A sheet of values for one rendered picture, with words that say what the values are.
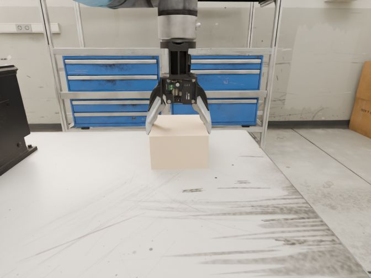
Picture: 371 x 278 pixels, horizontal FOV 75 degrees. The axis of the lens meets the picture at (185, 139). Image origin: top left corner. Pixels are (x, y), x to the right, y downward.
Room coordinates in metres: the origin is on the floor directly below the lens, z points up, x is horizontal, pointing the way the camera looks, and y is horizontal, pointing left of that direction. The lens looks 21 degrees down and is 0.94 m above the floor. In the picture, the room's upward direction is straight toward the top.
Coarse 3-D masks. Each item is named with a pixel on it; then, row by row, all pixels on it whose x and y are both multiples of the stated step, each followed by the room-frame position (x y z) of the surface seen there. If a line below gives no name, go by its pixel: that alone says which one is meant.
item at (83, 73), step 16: (64, 64) 1.90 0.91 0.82; (80, 64) 1.90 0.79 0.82; (96, 64) 1.90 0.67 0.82; (112, 64) 1.91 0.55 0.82; (128, 64) 1.91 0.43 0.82; (144, 64) 1.92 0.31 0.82; (80, 80) 1.90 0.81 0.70; (96, 80) 1.90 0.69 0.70; (112, 80) 1.91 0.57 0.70; (128, 80) 1.91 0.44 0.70; (144, 80) 1.92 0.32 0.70; (80, 112) 1.90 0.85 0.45; (96, 112) 1.91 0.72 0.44; (112, 112) 1.91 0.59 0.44; (128, 112) 1.91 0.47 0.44; (144, 112) 1.92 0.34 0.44; (160, 112) 1.92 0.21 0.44
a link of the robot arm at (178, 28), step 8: (160, 16) 0.49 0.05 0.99; (168, 16) 0.48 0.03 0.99; (176, 16) 0.47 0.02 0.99; (184, 16) 0.48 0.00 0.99; (192, 16) 0.49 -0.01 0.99; (160, 24) 0.49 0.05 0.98; (168, 24) 0.48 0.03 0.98; (176, 24) 0.47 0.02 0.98; (184, 24) 0.48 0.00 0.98; (192, 24) 0.49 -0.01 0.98; (160, 32) 0.49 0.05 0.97; (168, 32) 0.48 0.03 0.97; (176, 32) 0.47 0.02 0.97; (184, 32) 0.48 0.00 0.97; (192, 32) 0.49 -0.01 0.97; (168, 40) 0.48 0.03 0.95; (176, 40) 0.48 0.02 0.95; (184, 40) 0.48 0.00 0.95; (192, 40) 0.50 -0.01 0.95
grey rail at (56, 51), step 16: (64, 48) 1.88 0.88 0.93; (80, 48) 1.88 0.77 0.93; (96, 48) 1.89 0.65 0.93; (112, 48) 1.89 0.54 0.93; (128, 48) 1.90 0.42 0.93; (144, 48) 1.90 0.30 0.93; (208, 48) 1.92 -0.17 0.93; (224, 48) 1.92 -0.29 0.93; (240, 48) 1.93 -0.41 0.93; (256, 48) 1.93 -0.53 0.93
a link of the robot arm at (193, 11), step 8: (152, 0) 0.49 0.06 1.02; (160, 0) 0.49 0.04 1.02; (168, 0) 0.48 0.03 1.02; (176, 0) 0.47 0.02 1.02; (184, 0) 0.48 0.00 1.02; (192, 0) 0.49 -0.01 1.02; (160, 8) 0.49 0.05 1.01; (168, 8) 0.48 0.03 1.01; (176, 8) 0.47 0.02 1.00; (184, 8) 0.48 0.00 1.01; (192, 8) 0.49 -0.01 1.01
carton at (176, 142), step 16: (160, 128) 0.50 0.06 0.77; (176, 128) 0.50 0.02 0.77; (192, 128) 0.50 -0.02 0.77; (160, 144) 0.45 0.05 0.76; (176, 144) 0.45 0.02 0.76; (192, 144) 0.46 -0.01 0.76; (208, 144) 0.46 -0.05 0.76; (160, 160) 0.45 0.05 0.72; (176, 160) 0.45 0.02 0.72; (192, 160) 0.46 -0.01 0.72
